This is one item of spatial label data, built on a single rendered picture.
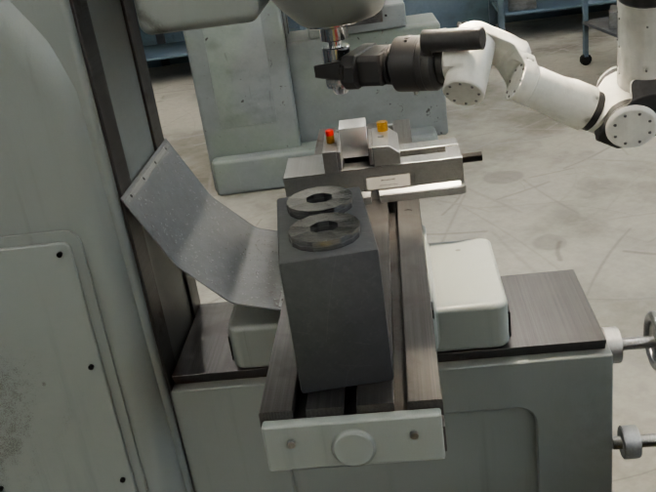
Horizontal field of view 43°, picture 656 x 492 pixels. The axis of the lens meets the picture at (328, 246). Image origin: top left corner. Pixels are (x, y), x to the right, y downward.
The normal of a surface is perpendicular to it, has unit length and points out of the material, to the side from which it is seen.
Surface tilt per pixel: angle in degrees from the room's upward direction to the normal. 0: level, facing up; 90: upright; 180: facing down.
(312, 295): 90
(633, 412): 0
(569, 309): 0
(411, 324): 0
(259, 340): 90
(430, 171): 90
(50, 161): 88
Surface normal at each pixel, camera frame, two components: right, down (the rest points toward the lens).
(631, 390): -0.13, -0.90
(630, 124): -0.12, 0.67
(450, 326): -0.05, 0.42
